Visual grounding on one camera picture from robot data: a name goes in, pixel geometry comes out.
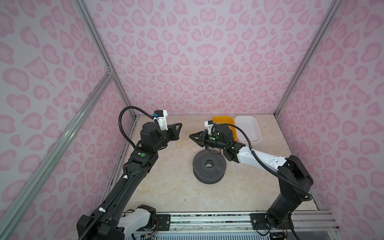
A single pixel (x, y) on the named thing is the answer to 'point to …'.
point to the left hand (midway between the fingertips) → (182, 121)
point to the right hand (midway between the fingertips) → (190, 136)
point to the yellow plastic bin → (226, 120)
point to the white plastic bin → (250, 124)
